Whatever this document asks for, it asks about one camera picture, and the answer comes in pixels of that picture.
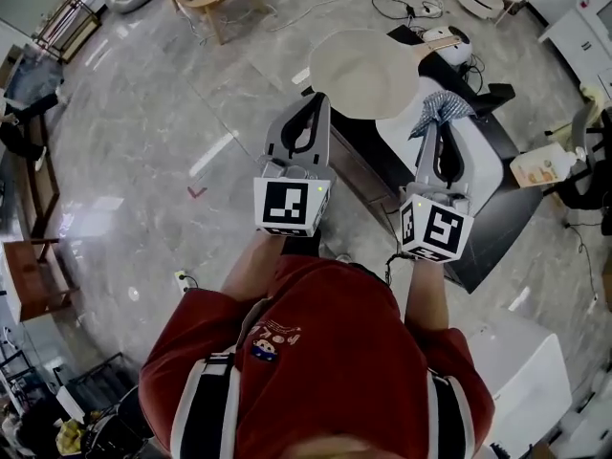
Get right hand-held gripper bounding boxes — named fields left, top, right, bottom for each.
left=398, top=120, right=476, bottom=264

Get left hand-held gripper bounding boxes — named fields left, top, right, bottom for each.
left=252, top=91, right=337, bottom=239

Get round beige pan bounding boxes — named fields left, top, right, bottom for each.
left=308, top=28, right=464, bottom=120

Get person's right forearm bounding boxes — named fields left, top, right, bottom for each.
left=404, top=258, right=450, bottom=330

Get person's left forearm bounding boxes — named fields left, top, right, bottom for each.
left=219, top=230, right=289, bottom=303

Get white sink basin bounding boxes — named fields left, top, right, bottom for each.
left=375, top=76, right=505, bottom=209

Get dark wooden sink cabinet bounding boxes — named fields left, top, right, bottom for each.
left=327, top=24, right=544, bottom=295

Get black faucet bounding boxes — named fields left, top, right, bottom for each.
left=470, top=82, right=517, bottom=117

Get person's dark trousers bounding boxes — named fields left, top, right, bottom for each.
left=280, top=229, right=389, bottom=287

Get white round device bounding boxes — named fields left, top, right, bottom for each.
left=423, top=25, right=475, bottom=67

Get black metal chair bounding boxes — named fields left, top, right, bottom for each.
left=543, top=106, right=612, bottom=210

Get person's red shirt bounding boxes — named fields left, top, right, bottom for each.
left=138, top=254, right=496, bottom=459

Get white box-shaped cabinet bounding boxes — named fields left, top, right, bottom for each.
left=466, top=313, right=573, bottom=459

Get long wooden bench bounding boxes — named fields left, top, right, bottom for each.
left=12, top=112, right=61, bottom=239

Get brown wooden side table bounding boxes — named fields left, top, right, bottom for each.
left=1, top=238, right=80, bottom=325

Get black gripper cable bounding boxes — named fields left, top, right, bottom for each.
left=383, top=250, right=413, bottom=287

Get black white right shoulder strap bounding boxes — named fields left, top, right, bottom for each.
left=426, top=369, right=475, bottom=459

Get black white shoulder strap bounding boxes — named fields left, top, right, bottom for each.
left=426, top=369, right=475, bottom=459
left=169, top=351, right=240, bottom=459

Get black white left shoulder strap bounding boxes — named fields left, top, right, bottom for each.
left=169, top=351, right=240, bottom=459

